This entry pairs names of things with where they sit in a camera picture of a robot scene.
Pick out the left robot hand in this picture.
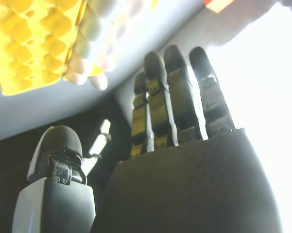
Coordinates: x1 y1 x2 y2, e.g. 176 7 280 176
11 45 286 233

